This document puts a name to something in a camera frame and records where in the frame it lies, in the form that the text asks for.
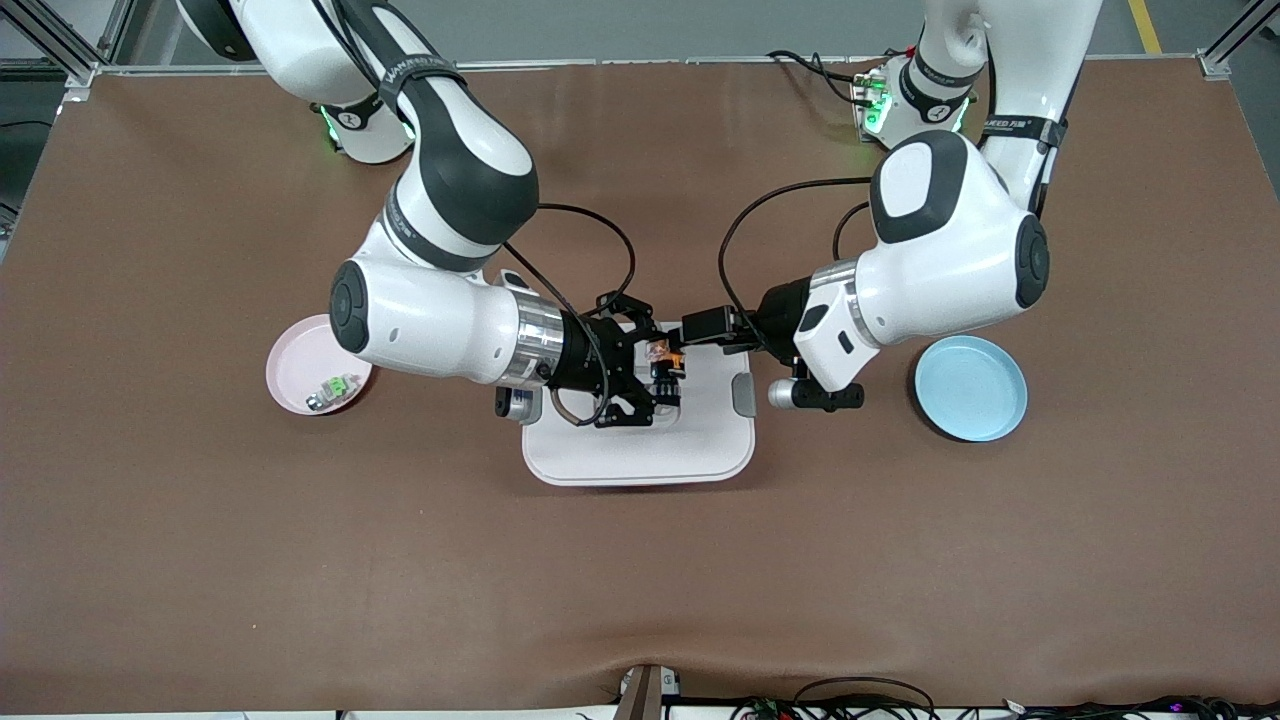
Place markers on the white lidded box grey clasps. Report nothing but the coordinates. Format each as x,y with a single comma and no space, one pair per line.
640,455

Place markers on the orange and black switch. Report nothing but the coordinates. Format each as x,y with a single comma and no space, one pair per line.
665,352

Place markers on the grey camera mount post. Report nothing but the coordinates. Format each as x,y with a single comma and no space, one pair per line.
640,695

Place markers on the pink round plate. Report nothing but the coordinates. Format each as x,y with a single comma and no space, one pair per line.
300,380

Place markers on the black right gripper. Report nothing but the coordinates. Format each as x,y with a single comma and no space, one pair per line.
580,360

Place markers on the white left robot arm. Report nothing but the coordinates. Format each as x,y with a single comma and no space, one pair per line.
950,270

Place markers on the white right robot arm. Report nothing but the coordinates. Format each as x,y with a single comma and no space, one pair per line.
430,325

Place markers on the aluminium frame profile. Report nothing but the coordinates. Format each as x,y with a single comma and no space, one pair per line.
80,80
1215,62

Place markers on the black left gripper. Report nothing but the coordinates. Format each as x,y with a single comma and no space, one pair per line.
778,309

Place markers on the brown table mat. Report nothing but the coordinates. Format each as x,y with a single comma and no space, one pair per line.
640,580

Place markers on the green and white switch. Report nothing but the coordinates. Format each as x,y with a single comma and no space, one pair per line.
340,385

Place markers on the light blue round plate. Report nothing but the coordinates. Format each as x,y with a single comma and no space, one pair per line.
970,390

